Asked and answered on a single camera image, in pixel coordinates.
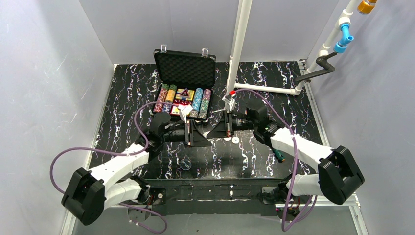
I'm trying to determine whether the red playing card deck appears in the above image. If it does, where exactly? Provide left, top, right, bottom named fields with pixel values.
left=170, top=104, right=181, bottom=116

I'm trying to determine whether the clear dealer button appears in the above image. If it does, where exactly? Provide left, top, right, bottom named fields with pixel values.
left=180, top=159, right=192, bottom=171

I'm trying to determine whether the triangular all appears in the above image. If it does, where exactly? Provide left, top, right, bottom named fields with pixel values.
left=176, top=88, right=190, bottom=99

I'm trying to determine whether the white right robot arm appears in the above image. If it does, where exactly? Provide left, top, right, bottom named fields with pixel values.
left=207, top=100, right=365, bottom=205

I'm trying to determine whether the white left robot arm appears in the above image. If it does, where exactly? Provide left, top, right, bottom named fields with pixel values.
left=61, top=112, right=211, bottom=225

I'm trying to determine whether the black poker set case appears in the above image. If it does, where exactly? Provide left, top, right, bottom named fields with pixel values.
left=151, top=44, right=217, bottom=124

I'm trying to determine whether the white-grey poker chip stack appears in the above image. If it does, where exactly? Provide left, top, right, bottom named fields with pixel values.
left=198, top=112, right=208, bottom=119
left=189, top=110, right=199, bottom=118

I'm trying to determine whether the dark blue poker chip stack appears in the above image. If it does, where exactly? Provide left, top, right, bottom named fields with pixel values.
left=162, top=103, right=172, bottom=113

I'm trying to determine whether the red dice row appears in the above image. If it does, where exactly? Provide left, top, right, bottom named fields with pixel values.
left=173, top=99, right=192, bottom=105

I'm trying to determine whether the purple poker chip stack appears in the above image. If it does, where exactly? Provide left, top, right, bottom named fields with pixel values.
left=202, top=89, right=212, bottom=102

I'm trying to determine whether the light blue poker chip stack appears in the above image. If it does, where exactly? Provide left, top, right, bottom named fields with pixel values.
left=192, top=88, right=204, bottom=111

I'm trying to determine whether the blue yellow card deck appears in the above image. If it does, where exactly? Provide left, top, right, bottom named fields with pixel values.
left=175, top=89, right=195, bottom=101

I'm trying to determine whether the yellow poker chip stack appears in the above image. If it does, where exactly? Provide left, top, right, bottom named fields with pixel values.
left=165, top=89, right=176, bottom=103

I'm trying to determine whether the red poker chip stack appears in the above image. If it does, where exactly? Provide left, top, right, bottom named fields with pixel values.
left=153, top=88, right=168, bottom=113

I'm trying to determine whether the olive green poker chip stack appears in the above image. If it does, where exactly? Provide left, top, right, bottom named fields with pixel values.
left=160, top=83, right=169, bottom=93
left=169, top=84, right=177, bottom=92

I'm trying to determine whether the blue pipe fitting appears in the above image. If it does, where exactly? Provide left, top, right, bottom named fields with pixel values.
left=333, top=23, right=354, bottom=53

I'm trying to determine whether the orange pipe fitting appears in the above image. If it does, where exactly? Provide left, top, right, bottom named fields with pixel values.
left=357, top=0, right=377, bottom=15

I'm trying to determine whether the green handle screwdriver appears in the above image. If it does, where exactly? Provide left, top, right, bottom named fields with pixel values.
left=273, top=149, right=285, bottom=163

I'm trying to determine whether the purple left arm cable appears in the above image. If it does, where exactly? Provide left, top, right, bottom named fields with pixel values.
left=49, top=101, right=182, bottom=235

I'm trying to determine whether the black clamp handle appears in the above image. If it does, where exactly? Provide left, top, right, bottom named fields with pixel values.
left=295, top=51, right=338, bottom=83

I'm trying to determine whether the white PVC pipe frame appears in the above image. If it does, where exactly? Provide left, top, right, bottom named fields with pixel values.
left=226, top=0, right=360, bottom=96

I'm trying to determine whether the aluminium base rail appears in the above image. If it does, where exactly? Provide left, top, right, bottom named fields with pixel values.
left=62, top=178, right=360, bottom=225

